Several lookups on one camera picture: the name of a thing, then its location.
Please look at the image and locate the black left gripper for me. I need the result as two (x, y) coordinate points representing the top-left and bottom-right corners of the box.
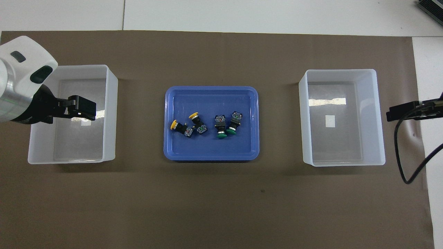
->
(12, 84), (97, 125)

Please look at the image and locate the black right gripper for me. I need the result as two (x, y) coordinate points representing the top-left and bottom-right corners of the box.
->
(387, 92), (443, 122)

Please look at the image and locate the yellow push button switch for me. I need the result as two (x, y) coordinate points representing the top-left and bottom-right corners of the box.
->
(170, 119), (194, 139)
(189, 111), (208, 135)

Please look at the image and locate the green push button switch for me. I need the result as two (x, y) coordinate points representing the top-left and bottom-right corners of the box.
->
(214, 115), (229, 139)
(226, 111), (243, 135)

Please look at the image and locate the translucent white plastic box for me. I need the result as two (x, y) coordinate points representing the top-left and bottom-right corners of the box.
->
(28, 65), (119, 165)
(299, 69), (386, 167)

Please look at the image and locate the dark grey electronic device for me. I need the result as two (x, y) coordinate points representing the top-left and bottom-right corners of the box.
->
(417, 0), (443, 23)

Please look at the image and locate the blue plastic tray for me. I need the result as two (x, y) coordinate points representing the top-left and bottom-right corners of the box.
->
(163, 86), (260, 162)

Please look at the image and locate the brown table mat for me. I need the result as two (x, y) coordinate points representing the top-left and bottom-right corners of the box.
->
(0, 30), (435, 249)

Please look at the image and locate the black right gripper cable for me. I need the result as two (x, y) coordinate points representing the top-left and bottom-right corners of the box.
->
(395, 103), (443, 184)

